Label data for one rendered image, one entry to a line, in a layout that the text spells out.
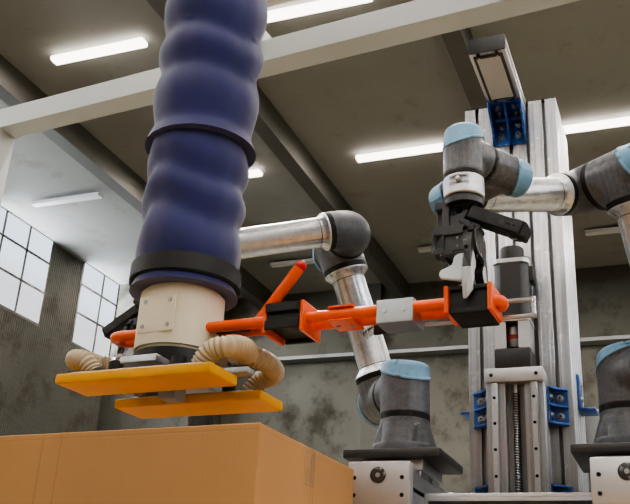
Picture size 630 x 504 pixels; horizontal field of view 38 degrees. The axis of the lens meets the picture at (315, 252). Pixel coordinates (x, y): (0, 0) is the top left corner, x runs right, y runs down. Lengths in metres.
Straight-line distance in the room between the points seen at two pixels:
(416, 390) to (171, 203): 0.72
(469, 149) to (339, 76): 9.24
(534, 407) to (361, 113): 9.58
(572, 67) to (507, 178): 9.17
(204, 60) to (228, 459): 0.90
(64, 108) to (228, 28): 2.97
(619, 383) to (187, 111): 1.07
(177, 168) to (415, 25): 2.34
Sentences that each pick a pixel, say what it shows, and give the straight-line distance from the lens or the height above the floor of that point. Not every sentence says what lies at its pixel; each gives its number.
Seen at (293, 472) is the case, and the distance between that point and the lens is 1.60.
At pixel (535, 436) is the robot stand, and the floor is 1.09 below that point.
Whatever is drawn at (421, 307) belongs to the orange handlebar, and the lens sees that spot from 1.63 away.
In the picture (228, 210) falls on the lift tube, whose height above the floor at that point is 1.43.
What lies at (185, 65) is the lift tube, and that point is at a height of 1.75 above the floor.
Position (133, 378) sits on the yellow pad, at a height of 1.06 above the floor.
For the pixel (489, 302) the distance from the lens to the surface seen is 1.58.
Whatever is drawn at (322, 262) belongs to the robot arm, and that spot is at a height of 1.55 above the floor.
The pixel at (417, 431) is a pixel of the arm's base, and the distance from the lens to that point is 2.15.
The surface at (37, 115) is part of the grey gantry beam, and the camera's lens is 5.11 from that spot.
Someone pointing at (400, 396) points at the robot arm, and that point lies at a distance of 2.16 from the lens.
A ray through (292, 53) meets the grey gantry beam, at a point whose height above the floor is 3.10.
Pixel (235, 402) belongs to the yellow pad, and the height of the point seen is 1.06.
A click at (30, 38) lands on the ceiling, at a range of 11.12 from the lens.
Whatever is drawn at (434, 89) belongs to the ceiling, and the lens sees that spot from 11.15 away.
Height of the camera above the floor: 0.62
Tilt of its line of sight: 23 degrees up
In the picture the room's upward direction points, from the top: 3 degrees clockwise
